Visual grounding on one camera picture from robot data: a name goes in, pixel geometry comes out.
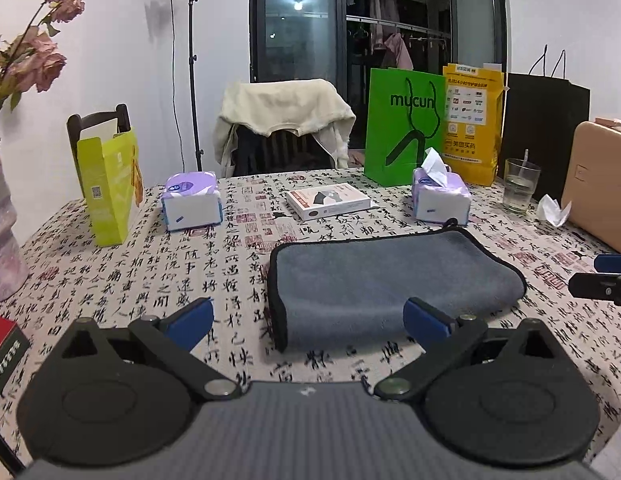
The dried pink roses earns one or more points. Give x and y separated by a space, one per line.
35 55

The hanging pink garment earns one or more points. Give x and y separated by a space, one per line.
396 50

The white flat box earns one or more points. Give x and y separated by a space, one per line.
326 201

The dark wooden chair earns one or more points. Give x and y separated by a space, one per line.
270 152
98 121

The pink glitter vase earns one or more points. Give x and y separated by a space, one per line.
1 230

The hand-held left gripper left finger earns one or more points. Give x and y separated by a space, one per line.
191 322

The beige wooden case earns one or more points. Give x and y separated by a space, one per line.
598 185

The purple white tissue pack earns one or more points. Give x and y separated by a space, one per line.
439 195
190 200

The grey towel with black trim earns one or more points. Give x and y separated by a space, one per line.
370 285

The green paper bag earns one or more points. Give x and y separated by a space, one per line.
403 127

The cream sweater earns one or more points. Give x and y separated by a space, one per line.
285 107

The white straw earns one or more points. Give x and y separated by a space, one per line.
523 162

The dark glass sliding door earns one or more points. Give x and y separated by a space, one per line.
375 15

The black paper bag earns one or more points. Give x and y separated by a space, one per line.
543 130

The studio light on stand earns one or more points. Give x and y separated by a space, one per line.
191 35

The red and black box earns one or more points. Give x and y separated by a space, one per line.
3 355

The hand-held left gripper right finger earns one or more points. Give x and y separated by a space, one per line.
427 321

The crumpled white tissue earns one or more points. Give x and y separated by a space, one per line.
553 210

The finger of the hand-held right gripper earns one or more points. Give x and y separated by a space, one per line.
598 287
612 262

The clear drinking glass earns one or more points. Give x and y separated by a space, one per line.
520 187

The yellow paper bag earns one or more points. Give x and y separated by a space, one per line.
473 125

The yellow-green carton box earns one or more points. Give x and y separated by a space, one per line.
110 185

